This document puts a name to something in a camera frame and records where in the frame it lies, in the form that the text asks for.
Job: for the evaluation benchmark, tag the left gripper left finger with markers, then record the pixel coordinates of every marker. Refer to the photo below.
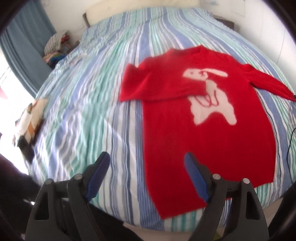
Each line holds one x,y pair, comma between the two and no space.
61,210

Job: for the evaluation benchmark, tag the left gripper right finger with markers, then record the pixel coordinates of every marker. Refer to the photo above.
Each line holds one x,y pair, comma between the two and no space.
246,217

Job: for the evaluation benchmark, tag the red sweater with white rabbit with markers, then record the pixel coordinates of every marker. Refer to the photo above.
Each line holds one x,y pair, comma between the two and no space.
204,102

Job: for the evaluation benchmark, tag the pile of clothes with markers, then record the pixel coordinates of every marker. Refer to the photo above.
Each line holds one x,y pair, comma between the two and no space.
57,48

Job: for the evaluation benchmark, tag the black phone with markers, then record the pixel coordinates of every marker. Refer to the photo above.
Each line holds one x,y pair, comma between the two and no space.
26,149

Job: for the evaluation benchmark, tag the patterned cushion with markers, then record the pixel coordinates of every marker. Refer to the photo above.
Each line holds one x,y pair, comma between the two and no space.
29,122

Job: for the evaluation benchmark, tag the striped blue green bedspread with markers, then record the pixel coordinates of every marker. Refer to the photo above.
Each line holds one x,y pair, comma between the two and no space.
84,118

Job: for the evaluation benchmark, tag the blue curtain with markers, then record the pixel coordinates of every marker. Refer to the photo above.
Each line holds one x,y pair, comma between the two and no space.
23,42

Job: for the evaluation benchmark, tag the cream padded headboard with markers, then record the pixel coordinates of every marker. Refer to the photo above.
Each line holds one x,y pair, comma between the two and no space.
105,9

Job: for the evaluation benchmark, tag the dark wooden nightstand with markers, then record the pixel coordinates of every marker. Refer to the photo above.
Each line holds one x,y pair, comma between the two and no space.
230,24

